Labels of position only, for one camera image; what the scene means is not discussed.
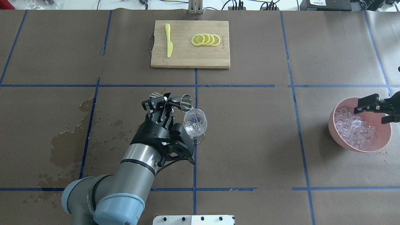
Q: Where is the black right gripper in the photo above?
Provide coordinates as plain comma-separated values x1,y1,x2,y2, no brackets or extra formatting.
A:
354,92,400,124

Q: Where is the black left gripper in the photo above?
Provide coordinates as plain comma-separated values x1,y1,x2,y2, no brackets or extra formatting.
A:
130,93,175,153

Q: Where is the steel double jigger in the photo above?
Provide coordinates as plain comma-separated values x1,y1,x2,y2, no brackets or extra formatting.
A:
150,92,193,112

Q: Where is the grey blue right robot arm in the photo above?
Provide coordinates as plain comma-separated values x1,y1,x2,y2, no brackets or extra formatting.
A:
353,91,400,124

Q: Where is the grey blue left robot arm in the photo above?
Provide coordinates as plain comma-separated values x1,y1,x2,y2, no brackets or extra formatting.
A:
61,92,176,225

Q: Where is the pile of clear ice cubes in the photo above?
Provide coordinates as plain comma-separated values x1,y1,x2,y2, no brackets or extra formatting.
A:
334,108,376,151

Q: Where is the clear wine glass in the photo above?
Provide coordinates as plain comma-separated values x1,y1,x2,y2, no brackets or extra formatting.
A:
184,108,208,144

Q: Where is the pink bowl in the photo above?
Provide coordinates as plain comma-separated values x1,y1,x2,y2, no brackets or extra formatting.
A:
328,97,393,153

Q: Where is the bamboo cutting board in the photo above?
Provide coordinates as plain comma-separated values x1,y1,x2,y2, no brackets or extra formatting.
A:
151,20,231,69

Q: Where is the yellow plastic knife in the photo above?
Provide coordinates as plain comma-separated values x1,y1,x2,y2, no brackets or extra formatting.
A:
165,24,173,58

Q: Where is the lemon slice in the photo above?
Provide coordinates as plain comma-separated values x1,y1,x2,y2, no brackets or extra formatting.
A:
206,34,215,46
211,34,221,47
202,34,208,45
191,34,206,46

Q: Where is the black box device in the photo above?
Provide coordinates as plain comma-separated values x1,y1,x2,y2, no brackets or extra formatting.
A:
299,0,352,11

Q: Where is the clear plastic bag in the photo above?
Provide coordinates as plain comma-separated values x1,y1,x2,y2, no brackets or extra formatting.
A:
25,0,65,10

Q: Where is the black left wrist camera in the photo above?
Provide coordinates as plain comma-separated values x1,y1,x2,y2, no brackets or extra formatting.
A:
157,123,196,168

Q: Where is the aluminium frame post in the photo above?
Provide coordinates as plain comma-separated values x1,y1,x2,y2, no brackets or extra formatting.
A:
188,0,204,14

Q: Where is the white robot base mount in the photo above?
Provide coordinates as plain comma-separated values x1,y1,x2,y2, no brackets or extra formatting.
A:
153,215,235,225

